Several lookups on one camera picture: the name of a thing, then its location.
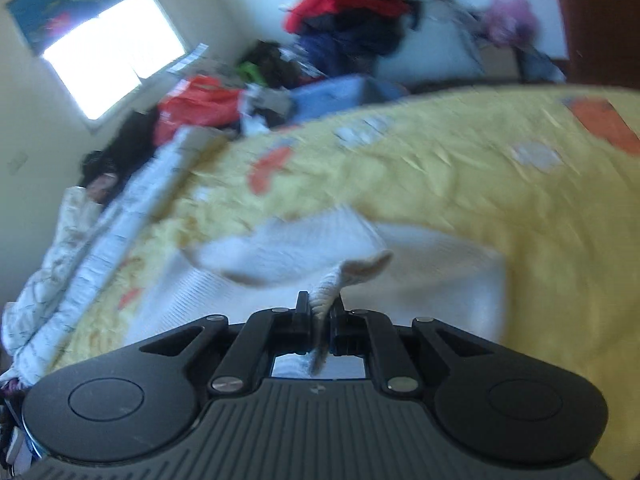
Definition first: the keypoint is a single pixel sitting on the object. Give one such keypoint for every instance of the white ribbed knit sweater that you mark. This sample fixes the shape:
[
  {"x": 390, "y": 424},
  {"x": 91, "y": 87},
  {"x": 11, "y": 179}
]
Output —
[{"x": 405, "y": 272}]

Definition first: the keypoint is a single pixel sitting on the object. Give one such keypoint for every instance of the pile of dark and red clothes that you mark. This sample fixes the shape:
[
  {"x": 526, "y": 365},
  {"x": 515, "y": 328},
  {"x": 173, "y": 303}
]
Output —
[{"x": 343, "y": 37}]

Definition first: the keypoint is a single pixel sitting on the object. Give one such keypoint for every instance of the black clothes by window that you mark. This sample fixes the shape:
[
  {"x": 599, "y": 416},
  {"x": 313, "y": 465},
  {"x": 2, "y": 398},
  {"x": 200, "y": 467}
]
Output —
[{"x": 105, "y": 173}]

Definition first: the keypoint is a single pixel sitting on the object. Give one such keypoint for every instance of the bright window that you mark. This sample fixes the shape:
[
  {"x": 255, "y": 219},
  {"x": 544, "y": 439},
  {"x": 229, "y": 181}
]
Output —
[{"x": 104, "y": 60}]

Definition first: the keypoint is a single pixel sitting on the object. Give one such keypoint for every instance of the pink plastic bag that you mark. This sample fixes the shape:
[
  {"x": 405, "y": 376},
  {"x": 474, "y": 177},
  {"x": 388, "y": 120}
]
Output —
[{"x": 510, "y": 23}]

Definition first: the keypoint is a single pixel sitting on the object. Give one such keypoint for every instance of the red plastic bag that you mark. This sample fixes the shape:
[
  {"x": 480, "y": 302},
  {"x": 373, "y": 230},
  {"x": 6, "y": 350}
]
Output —
[{"x": 196, "y": 101}]

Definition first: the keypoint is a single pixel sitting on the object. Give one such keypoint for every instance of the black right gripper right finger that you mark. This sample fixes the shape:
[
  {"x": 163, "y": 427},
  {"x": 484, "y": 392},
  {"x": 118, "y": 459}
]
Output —
[{"x": 372, "y": 337}]

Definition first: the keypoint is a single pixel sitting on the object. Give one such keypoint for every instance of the yellow patterned bed sheet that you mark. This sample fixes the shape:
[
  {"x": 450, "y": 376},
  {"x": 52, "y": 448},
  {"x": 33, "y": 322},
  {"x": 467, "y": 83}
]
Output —
[{"x": 509, "y": 168}]

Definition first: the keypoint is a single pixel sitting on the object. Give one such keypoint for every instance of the brown wooden door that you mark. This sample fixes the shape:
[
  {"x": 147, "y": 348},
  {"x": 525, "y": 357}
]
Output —
[{"x": 602, "y": 40}]

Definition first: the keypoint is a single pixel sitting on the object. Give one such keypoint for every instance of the white patterned quilt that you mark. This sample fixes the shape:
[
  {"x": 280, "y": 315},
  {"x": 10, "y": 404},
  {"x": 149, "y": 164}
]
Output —
[{"x": 90, "y": 243}]

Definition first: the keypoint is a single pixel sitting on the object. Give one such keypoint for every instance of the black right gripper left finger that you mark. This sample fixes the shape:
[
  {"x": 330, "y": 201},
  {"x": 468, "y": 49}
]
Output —
[{"x": 264, "y": 336}]

